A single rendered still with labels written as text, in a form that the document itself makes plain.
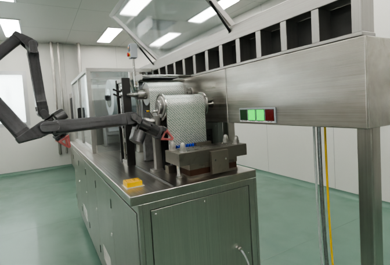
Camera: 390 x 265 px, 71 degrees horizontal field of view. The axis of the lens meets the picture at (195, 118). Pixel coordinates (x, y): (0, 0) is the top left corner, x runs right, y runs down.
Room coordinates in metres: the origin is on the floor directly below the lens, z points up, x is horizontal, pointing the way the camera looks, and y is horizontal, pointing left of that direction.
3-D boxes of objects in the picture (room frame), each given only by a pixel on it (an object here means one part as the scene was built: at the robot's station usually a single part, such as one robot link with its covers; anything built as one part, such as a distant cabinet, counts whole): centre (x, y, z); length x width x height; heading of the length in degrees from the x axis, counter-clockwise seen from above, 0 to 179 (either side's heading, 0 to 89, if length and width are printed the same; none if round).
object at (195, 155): (1.42, -0.05, 1.00); 0.40 x 0.16 x 0.06; 119
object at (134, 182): (1.24, 0.30, 0.91); 0.07 x 0.07 x 0.02; 29
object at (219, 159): (1.34, -0.11, 0.96); 0.10 x 0.03 x 0.11; 119
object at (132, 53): (1.99, 0.42, 1.66); 0.07 x 0.07 x 0.10; 28
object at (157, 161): (1.51, 0.23, 1.05); 0.06 x 0.05 x 0.31; 119
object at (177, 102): (1.67, 0.14, 1.16); 0.39 x 0.23 x 0.51; 29
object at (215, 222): (2.34, 0.60, 0.43); 2.52 x 0.64 x 0.86; 29
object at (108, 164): (2.33, 0.61, 0.88); 2.52 x 0.66 x 0.04; 29
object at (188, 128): (1.50, 0.04, 1.11); 0.23 x 0.01 x 0.18; 119
